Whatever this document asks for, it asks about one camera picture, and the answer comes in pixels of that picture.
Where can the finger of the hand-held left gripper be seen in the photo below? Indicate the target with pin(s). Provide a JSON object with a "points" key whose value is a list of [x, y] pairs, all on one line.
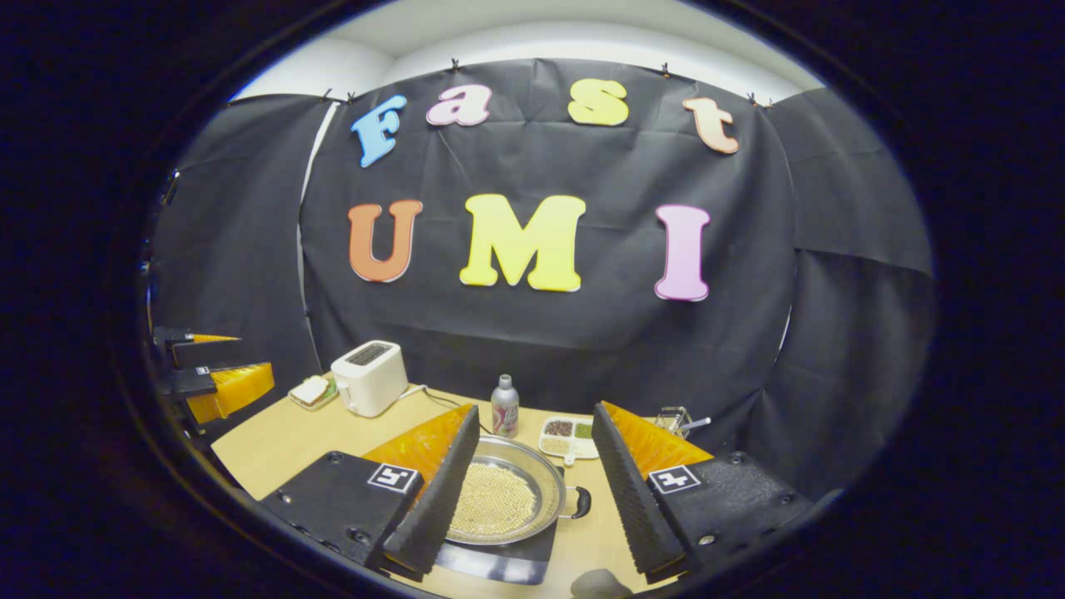
{"points": [[237, 387], [208, 353]]}

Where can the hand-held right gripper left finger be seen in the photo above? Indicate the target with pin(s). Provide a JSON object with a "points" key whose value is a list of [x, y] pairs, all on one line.
{"points": [[441, 507]]}

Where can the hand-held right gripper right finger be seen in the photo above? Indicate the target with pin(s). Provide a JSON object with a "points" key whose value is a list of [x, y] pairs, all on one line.
{"points": [[636, 507]]}

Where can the black induction cooktop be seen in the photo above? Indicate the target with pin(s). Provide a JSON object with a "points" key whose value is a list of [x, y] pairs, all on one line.
{"points": [[499, 563]]}

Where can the stainless steel pot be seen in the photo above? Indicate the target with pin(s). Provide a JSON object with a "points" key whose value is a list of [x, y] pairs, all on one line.
{"points": [[545, 487]]}

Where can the pile of soybeans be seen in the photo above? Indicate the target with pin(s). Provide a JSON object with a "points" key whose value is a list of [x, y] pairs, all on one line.
{"points": [[495, 499]]}

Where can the sandwich with lettuce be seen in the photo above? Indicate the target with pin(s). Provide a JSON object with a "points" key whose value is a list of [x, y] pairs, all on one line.
{"points": [[309, 389]]}

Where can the white rectangular plate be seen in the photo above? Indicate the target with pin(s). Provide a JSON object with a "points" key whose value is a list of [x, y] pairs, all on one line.
{"points": [[314, 405]]}

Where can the white divided dish with beans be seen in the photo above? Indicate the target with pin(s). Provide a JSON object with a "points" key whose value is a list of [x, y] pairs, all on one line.
{"points": [[566, 433]]}

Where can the silver printed drink bottle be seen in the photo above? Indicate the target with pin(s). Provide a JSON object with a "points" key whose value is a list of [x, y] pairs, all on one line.
{"points": [[505, 412]]}

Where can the white toaster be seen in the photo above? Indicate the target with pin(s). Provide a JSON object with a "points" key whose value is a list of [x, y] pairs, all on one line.
{"points": [[370, 383]]}

